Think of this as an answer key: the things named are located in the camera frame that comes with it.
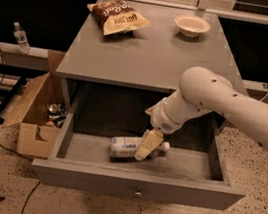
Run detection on black floor cable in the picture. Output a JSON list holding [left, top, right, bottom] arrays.
[[0, 13, 67, 214]]

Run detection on clear water bottle on ledge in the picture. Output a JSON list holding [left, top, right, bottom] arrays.
[[13, 21, 30, 54]]

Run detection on grey open top drawer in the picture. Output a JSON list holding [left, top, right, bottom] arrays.
[[33, 83, 245, 210]]

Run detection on white paper bowl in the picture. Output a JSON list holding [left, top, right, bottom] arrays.
[[174, 14, 211, 38]]

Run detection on open cardboard box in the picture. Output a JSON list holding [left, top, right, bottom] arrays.
[[2, 50, 65, 158]]

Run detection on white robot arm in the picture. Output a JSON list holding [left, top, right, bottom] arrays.
[[134, 66, 268, 161]]

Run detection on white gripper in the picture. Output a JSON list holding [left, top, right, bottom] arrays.
[[134, 98, 183, 161]]

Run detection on crushed metal cans in box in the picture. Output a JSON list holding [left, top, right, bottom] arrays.
[[46, 103, 67, 129]]

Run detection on metal drawer knob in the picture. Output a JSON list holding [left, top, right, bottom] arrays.
[[134, 189, 143, 198]]

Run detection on blue label plastic bottle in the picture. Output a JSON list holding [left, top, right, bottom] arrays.
[[109, 136, 170, 159]]

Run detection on black table leg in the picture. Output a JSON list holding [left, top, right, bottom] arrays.
[[0, 76, 27, 124]]

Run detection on brown yellow chip bag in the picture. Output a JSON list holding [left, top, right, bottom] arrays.
[[87, 0, 150, 36]]

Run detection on grey wooden cabinet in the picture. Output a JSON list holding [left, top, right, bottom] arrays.
[[56, 2, 246, 105]]

